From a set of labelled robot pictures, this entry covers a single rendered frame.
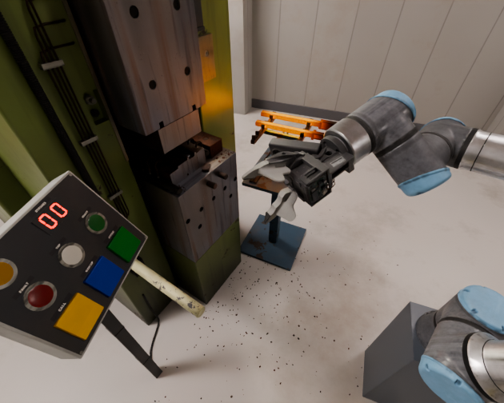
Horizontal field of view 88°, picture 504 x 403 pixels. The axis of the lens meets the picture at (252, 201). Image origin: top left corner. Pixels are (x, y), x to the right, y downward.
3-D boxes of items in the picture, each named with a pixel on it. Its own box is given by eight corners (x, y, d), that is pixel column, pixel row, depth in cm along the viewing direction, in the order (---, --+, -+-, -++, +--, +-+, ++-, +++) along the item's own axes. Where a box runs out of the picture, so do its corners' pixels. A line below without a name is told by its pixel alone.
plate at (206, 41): (216, 77, 118) (212, 33, 107) (202, 82, 113) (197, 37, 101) (213, 76, 119) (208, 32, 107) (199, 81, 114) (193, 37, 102)
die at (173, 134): (202, 131, 106) (198, 108, 99) (164, 154, 94) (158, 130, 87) (133, 106, 123) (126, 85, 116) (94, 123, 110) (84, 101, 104)
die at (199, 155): (206, 162, 117) (203, 146, 111) (173, 187, 105) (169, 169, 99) (142, 136, 133) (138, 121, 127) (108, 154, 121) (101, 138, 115)
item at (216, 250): (241, 261, 186) (239, 217, 154) (206, 305, 163) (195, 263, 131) (183, 228, 208) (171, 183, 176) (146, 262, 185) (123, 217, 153)
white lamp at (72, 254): (89, 256, 63) (81, 245, 60) (70, 270, 60) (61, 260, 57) (82, 250, 64) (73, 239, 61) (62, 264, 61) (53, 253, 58)
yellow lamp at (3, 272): (22, 274, 51) (8, 262, 48) (-5, 293, 48) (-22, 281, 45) (14, 267, 52) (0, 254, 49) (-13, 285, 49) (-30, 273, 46)
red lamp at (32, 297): (62, 295, 56) (50, 285, 53) (38, 313, 53) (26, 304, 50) (54, 288, 57) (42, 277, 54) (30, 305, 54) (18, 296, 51)
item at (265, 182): (313, 160, 163) (314, 157, 162) (294, 200, 137) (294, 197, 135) (268, 149, 172) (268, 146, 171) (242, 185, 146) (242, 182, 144)
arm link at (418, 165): (465, 164, 53) (427, 116, 54) (446, 190, 47) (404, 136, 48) (421, 182, 61) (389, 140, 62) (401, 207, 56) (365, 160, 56)
